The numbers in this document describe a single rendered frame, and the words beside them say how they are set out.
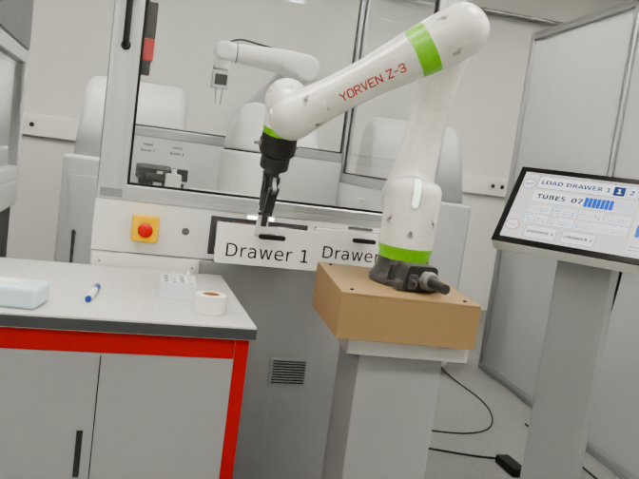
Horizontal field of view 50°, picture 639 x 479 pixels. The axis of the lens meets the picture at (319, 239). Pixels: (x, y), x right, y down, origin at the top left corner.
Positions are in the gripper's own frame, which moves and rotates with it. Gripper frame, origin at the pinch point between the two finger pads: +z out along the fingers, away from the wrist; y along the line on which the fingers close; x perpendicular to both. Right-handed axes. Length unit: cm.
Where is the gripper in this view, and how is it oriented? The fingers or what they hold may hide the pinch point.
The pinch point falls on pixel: (261, 223)
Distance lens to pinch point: 185.6
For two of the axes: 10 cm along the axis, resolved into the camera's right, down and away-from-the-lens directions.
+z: -2.2, 8.8, 4.3
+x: 9.5, 1.0, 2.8
